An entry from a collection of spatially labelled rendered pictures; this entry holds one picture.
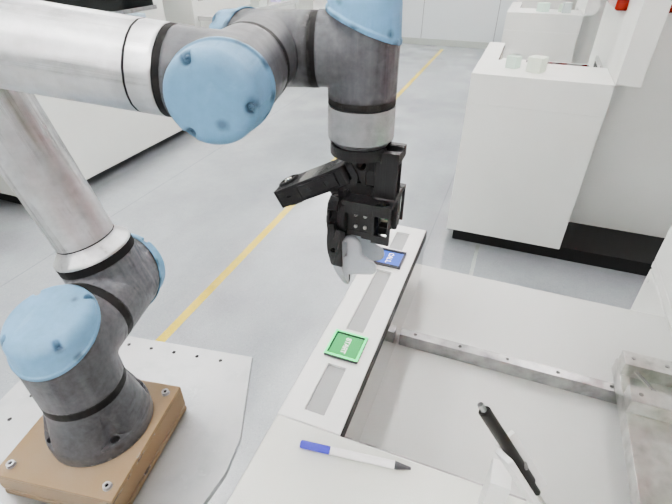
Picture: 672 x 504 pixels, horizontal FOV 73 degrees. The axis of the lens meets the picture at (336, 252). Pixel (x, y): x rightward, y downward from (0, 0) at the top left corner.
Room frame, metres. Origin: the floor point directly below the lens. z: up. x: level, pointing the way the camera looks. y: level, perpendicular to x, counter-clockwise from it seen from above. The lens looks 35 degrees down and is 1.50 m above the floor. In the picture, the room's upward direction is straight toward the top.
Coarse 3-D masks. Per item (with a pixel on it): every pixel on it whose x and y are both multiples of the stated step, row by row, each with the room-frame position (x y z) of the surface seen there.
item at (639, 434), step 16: (624, 384) 0.50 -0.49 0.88; (640, 384) 0.50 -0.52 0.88; (656, 384) 0.50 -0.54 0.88; (624, 416) 0.44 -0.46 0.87; (640, 416) 0.44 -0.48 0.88; (624, 432) 0.42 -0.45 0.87; (640, 432) 0.41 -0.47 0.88; (656, 432) 0.41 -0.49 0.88; (624, 448) 0.40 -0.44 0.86; (640, 448) 0.38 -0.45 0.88; (656, 448) 0.38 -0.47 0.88; (640, 464) 0.36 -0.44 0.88; (656, 464) 0.36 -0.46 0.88; (640, 480) 0.34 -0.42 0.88; (656, 480) 0.34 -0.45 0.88; (640, 496) 0.31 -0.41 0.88; (656, 496) 0.31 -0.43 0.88
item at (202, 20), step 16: (176, 0) 4.80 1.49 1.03; (192, 0) 4.76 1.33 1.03; (208, 0) 4.99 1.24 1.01; (224, 0) 5.24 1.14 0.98; (240, 0) 5.53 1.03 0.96; (256, 0) 5.49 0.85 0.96; (272, 0) 5.93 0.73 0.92; (288, 0) 6.11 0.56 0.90; (176, 16) 4.82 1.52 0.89; (192, 16) 4.75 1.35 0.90; (208, 16) 4.76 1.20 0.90
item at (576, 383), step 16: (400, 336) 0.65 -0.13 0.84; (416, 336) 0.64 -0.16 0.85; (432, 336) 0.64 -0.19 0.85; (432, 352) 0.62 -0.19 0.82; (448, 352) 0.61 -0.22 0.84; (464, 352) 0.60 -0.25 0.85; (480, 352) 0.60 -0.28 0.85; (496, 368) 0.58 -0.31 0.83; (512, 368) 0.57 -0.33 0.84; (528, 368) 0.56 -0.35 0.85; (544, 368) 0.56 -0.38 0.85; (544, 384) 0.55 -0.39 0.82; (560, 384) 0.54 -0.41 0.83; (576, 384) 0.53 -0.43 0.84; (592, 384) 0.52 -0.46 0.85; (608, 384) 0.52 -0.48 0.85; (608, 400) 0.51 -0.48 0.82
